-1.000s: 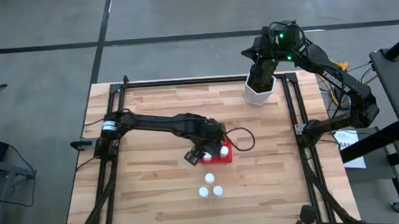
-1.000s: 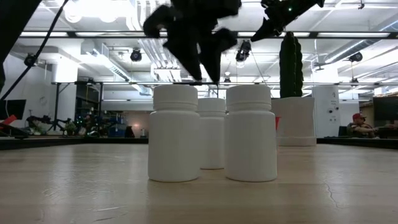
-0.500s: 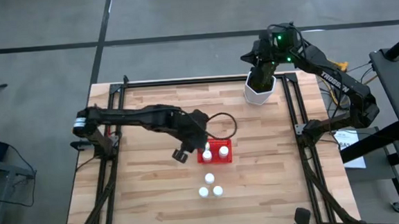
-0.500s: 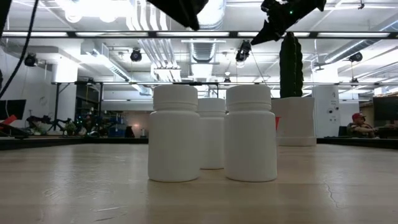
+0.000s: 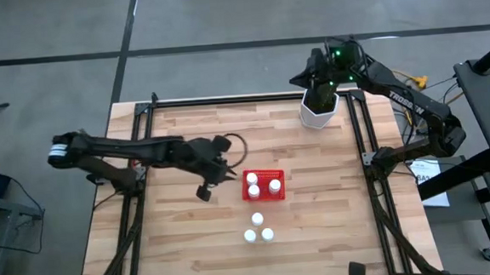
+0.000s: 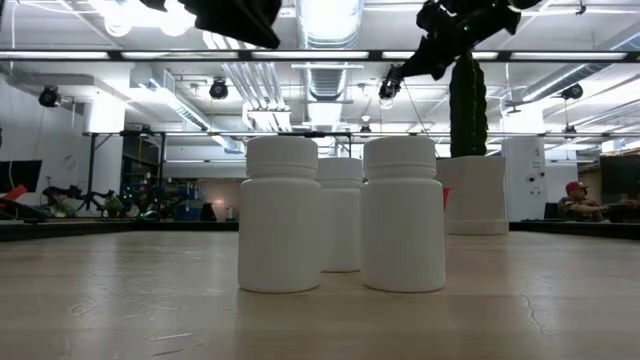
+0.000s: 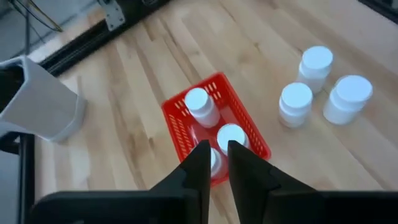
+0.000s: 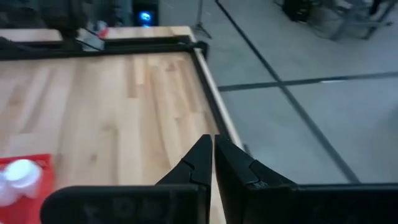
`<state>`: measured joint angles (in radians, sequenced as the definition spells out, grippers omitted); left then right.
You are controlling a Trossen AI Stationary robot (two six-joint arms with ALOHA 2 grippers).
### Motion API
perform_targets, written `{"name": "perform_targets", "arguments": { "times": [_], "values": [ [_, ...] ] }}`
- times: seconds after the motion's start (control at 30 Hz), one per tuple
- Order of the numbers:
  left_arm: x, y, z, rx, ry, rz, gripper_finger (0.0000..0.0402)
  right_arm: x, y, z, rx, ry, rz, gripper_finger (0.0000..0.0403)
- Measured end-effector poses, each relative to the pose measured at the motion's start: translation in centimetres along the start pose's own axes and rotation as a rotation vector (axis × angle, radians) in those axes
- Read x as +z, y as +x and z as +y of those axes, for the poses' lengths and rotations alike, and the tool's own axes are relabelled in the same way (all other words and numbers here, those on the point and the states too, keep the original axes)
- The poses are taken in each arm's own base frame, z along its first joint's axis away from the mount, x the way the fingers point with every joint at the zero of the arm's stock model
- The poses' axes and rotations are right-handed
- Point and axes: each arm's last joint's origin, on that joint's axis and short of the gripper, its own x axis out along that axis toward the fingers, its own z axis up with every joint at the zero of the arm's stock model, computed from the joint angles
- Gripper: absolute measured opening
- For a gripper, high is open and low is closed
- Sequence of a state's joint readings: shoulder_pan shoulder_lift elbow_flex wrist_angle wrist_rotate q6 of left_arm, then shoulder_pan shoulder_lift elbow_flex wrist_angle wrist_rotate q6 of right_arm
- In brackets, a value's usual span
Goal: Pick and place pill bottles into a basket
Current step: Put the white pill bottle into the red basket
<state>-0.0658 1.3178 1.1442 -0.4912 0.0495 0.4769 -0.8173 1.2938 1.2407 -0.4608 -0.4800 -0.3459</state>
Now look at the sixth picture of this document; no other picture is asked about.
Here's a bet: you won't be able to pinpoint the white faceted plant pot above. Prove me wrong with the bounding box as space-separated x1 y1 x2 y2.
434 155 510 236

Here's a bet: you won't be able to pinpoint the person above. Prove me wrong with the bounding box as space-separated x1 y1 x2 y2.
557 180 607 223

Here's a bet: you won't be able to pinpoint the blue storage bins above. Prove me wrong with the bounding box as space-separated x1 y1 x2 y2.
172 180 206 222

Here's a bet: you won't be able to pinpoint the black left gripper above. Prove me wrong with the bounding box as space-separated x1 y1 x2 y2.
139 0 283 50

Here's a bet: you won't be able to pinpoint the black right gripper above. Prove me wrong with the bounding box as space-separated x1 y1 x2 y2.
397 0 479 82

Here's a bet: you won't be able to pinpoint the black ceiling spotlight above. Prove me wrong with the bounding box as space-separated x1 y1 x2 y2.
559 82 585 102
38 84 60 109
208 77 230 100
378 64 405 110

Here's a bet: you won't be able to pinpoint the black overhead light beam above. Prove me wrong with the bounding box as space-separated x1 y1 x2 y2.
0 48 640 63

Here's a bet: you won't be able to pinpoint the red flat object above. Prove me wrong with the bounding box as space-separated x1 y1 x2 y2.
0 184 29 209

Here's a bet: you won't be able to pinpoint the small green potted plant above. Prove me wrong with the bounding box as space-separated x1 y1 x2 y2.
101 197 124 220

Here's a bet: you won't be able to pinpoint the black computer monitor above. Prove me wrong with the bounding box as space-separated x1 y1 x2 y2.
0 159 44 195
599 154 640 206

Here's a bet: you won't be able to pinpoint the white pill bottle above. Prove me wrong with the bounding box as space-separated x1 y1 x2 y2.
316 157 365 274
237 136 324 294
360 136 447 294

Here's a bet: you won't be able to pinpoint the green cactus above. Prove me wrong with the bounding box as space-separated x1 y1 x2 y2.
448 51 489 159

